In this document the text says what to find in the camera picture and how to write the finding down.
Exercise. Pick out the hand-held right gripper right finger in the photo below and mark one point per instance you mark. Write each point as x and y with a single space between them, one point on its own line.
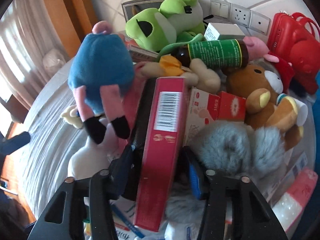
197 182

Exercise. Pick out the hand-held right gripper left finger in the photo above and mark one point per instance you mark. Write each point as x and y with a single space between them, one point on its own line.
122 170

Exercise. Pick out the red box with dark side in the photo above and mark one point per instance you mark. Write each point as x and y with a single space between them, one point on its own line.
160 160

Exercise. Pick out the white plush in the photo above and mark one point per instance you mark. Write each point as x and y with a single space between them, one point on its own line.
90 155

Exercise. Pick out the grey furry plush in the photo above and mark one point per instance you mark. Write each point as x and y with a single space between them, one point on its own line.
225 147

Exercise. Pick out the white and pink box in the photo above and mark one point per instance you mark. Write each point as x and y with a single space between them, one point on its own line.
200 115

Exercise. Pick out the small red box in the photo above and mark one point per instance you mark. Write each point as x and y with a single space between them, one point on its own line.
232 106

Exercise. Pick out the pink and white packet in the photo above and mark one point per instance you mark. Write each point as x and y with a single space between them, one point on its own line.
297 197

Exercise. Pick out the beige plush with yellow bow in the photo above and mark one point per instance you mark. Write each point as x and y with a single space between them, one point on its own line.
205 77

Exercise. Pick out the small pig plush blue outfit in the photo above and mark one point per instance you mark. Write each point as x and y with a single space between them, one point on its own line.
100 65

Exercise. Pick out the brown bear plush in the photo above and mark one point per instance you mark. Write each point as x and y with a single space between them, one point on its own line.
250 85

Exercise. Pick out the white cup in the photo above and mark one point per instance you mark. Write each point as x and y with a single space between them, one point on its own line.
302 112

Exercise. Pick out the brown bottle with green label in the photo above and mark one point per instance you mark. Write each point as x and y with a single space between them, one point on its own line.
217 53

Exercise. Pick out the white plastic bag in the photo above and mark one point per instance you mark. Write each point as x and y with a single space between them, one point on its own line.
53 58

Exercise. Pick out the blue bag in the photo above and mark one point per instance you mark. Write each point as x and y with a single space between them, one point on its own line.
316 115

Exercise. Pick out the pig plush red dress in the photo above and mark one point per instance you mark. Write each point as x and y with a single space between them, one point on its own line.
280 70

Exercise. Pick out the white carton box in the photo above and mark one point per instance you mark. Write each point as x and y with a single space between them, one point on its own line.
225 31

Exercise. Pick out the green frog plush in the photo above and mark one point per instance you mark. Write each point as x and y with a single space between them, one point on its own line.
162 20

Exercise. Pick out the sheer curtain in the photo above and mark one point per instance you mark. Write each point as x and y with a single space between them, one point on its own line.
20 37

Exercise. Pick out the white wall socket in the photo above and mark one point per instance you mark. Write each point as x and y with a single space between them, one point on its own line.
238 15
259 22

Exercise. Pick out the wooden door frame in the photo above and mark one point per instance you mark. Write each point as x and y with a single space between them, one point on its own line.
70 5

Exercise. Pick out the white wall switch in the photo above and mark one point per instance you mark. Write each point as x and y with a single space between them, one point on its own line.
219 8

